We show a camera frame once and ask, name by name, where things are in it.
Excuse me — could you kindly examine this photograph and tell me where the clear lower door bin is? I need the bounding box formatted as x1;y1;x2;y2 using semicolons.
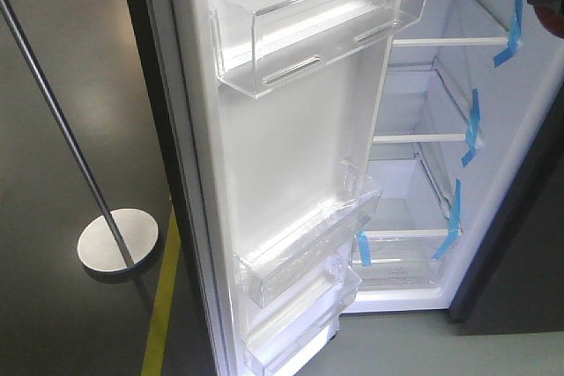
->
244;256;361;375

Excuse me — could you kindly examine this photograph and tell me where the clear middle door bin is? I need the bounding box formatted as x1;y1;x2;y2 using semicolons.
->
235;177;382;308

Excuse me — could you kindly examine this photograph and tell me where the red yellow apple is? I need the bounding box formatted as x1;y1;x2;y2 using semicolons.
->
534;6;564;39

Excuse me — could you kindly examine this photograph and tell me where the clear door bin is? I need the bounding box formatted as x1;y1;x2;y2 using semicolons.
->
235;177;382;308
208;0;427;99
244;256;361;375

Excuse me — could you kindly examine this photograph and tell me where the silver pole floor stand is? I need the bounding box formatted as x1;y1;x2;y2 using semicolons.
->
1;0;159;274

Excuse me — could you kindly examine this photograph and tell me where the dark grey fridge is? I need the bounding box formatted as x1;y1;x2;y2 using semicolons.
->
348;0;563;335

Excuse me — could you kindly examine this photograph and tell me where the clear upper door bin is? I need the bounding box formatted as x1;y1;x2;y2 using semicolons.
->
208;0;427;99

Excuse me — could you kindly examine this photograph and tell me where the white-lined fridge door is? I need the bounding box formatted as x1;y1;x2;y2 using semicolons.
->
127;0;398;375

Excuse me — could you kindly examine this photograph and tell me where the clear fridge crisper drawer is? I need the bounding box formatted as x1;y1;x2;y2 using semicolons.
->
351;230;449;291

